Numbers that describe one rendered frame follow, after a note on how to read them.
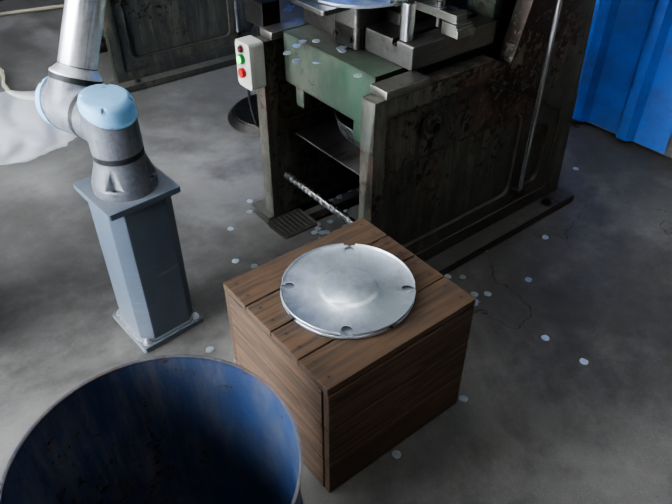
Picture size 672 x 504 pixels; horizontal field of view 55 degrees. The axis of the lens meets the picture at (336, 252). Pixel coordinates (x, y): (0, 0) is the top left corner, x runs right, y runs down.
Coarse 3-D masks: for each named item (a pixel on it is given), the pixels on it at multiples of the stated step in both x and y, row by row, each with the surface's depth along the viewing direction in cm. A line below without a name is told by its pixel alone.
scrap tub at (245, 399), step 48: (96, 384) 105; (144, 384) 110; (192, 384) 112; (240, 384) 108; (48, 432) 100; (96, 432) 109; (144, 432) 116; (192, 432) 119; (240, 432) 116; (288, 432) 102; (48, 480) 102; (96, 480) 114; (144, 480) 123; (192, 480) 128; (240, 480) 126; (288, 480) 110
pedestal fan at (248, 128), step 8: (256, 96) 285; (240, 104) 279; (248, 104) 279; (256, 104) 279; (232, 112) 274; (240, 112) 273; (248, 112) 273; (256, 112) 273; (232, 120) 271; (240, 120) 268; (248, 120) 267; (256, 120) 267; (240, 128) 267; (248, 128) 265; (256, 128) 264; (256, 136) 264
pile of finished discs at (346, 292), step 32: (320, 256) 147; (352, 256) 147; (384, 256) 147; (288, 288) 140; (320, 288) 138; (352, 288) 137; (384, 288) 138; (320, 320) 131; (352, 320) 131; (384, 320) 131
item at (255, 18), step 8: (248, 0) 183; (256, 0) 180; (264, 0) 180; (272, 0) 180; (248, 8) 184; (256, 8) 181; (264, 8) 179; (272, 8) 181; (248, 16) 186; (256, 16) 183; (264, 16) 181; (272, 16) 182; (256, 24) 184; (264, 24) 182
